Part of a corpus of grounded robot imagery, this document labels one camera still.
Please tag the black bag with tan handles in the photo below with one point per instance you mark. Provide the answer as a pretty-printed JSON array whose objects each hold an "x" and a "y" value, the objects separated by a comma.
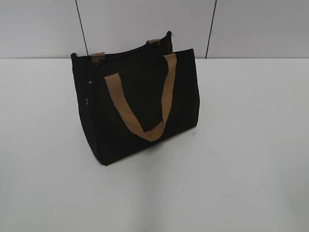
[{"x": 137, "y": 98}]

